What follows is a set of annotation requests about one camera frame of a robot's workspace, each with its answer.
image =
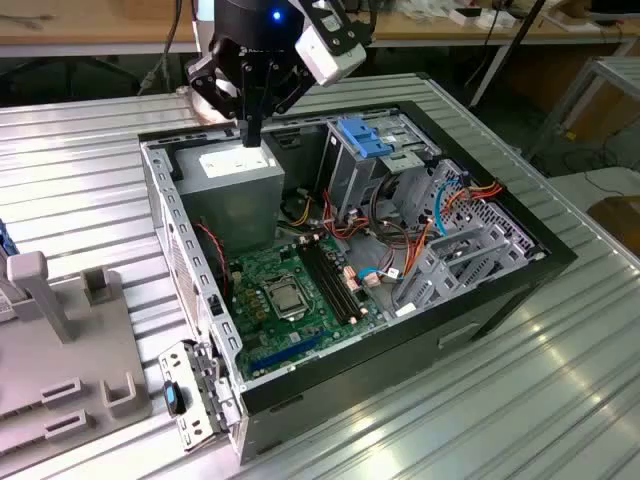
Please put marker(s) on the white paper tag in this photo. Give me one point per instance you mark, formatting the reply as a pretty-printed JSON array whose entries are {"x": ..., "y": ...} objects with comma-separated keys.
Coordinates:
[{"x": 405, "y": 311}]

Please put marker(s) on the grey parts rack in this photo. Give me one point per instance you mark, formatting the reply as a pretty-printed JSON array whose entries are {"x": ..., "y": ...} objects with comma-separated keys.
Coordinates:
[{"x": 75, "y": 360}]

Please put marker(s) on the brown cardboard box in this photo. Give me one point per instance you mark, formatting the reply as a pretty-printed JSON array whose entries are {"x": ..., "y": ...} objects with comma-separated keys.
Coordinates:
[
  {"x": 620, "y": 220},
  {"x": 600, "y": 115}
]

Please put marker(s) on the silver slot bracket latch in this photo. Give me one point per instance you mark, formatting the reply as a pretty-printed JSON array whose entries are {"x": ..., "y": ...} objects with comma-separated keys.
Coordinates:
[{"x": 176, "y": 364}]

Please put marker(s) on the small white box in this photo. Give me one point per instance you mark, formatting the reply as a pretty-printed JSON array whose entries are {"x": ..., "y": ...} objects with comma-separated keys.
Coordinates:
[{"x": 505, "y": 21}]

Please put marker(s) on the silver CPU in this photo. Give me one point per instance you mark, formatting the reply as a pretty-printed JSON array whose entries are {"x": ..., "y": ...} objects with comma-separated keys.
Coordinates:
[{"x": 286, "y": 301}]

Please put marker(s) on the black open PC case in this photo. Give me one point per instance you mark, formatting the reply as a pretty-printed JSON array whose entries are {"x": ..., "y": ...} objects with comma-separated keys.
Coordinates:
[{"x": 400, "y": 370}]

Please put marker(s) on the black RAM slot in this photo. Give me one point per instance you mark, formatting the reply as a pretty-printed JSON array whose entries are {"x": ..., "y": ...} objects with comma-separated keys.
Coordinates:
[
  {"x": 321, "y": 281},
  {"x": 328, "y": 280},
  {"x": 343, "y": 278},
  {"x": 336, "y": 279}
]

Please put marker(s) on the grey metal drive cage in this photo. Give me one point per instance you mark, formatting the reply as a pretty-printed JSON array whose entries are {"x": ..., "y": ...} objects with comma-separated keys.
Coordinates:
[{"x": 345, "y": 170}]

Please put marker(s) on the grey metal disk bay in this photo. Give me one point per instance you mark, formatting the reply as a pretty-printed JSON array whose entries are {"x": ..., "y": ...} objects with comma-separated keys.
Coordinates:
[{"x": 517, "y": 252}]

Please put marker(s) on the black slanted pole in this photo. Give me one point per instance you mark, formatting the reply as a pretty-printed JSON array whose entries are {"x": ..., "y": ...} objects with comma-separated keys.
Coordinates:
[{"x": 505, "y": 51}]

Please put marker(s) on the blue expansion slot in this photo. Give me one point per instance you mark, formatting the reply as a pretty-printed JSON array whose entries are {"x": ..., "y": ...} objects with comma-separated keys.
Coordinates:
[{"x": 287, "y": 352}]

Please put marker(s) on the blue plastic drive latch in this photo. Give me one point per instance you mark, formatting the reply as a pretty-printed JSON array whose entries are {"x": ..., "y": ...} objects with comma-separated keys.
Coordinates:
[{"x": 360, "y": 135}]

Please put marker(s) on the wooden desk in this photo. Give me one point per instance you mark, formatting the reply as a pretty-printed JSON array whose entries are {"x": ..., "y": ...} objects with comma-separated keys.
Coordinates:
[
  {"x": 430, "y": 27},
  {"x": 75, "y": 30}
]

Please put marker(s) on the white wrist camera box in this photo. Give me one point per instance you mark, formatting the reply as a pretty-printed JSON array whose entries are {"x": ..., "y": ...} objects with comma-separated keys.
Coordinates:
[{"x": 327, "y": 57}]

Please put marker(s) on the grey power supply unit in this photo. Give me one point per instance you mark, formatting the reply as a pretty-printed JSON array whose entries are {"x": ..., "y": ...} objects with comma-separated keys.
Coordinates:
[{"x": 230, "y": 210}]

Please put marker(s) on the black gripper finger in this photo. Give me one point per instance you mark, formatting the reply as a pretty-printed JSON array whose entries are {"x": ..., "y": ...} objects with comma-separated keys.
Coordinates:
[
  {"x": 212, "y": 87},
  {"x": 256, "y": 132}
]

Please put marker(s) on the green motherboard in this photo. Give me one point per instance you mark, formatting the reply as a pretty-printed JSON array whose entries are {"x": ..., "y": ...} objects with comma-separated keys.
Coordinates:
[{"x": 265, "y": 340}]

